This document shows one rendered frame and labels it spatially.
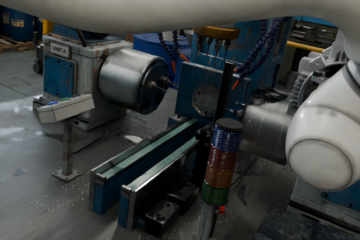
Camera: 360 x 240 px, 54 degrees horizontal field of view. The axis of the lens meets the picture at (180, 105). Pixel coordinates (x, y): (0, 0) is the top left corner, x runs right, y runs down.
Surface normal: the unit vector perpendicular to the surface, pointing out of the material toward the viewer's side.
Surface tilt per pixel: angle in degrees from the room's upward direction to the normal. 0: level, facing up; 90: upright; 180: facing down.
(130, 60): 36
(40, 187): 0
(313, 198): 90
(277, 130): 77
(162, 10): 104
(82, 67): 90
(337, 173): 99
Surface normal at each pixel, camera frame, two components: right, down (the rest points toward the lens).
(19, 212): 0.14, -0.93
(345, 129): 0.04, -0.55
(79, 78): -0.47, 0.24
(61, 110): 0.86, -0.09
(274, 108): -0.25, -0.45
